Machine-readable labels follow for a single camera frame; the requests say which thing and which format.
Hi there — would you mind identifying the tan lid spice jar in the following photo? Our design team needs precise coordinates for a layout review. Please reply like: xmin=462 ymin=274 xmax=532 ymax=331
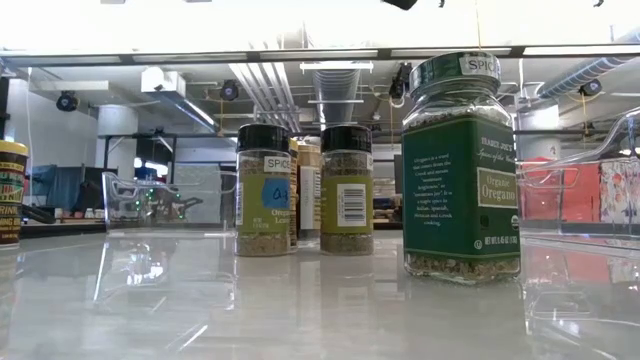
xmin=297 ymin=143 xmax=324 ymax=241

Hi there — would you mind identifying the clear plastic bin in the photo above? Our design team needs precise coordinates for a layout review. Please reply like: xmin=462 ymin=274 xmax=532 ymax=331
xmin=102 ymin=171 xmax=237 ymax=236
xmin=517 ymin=107 xmax=640 ymax=251

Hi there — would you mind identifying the white ceiling light fixture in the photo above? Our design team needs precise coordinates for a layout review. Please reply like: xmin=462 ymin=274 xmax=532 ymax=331
xmin=299 ymin=60 xmax=375 ymax=74

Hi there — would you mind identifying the white ceiling air unit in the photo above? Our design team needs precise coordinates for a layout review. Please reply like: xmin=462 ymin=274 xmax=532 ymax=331
xmin=140 ymin=67 xmax=187 ymax=96

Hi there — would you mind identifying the blue cloth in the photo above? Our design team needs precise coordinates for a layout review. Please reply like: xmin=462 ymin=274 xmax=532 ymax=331
xmin=27 ymin=164 xmax=86 ymax=211

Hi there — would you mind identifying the yellow lid spice jar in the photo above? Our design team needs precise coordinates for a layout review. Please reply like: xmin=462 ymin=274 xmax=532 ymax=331
xmin=288 ymin=138 xmax=300 ymax=251
xmin=0 ymin=139 xmax=30 ymax=247

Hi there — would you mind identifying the black lid oregano jar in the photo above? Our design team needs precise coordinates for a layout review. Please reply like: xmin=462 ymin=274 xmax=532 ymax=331
xmin=319 ymin=124 xmax=375 ymax=257
xmin=234 ymin=123 xmax=293 ymax=258

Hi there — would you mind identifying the silver ribbed air duct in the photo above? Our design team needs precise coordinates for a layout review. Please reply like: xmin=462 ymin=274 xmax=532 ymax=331
xmin=313 ymin=68 xmax=362 ymax=126

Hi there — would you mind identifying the black hanging camera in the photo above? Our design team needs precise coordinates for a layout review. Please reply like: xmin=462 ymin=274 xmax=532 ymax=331
xmin=388 ymin=62 xmax=414 ymax=109

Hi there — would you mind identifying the striped ceiling pipe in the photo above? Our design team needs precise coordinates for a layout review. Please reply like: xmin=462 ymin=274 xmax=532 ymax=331
xmin=537 ymin=27 xmax=640 ymax=99

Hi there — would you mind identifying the black ceiling spotlight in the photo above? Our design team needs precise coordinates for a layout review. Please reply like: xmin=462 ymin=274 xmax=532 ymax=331
xmin=219 ymin=79 xmax=240 ymax=102
xmin=55 ymin=90 xmax=80 ymax=113
xmin=578 ymin=78 xmax=603 ymax=98

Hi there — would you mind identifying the green lid oregano jar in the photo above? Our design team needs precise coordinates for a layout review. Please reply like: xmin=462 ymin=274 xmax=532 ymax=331
xmin=401 ymin=51 xmax=522 ymax=286

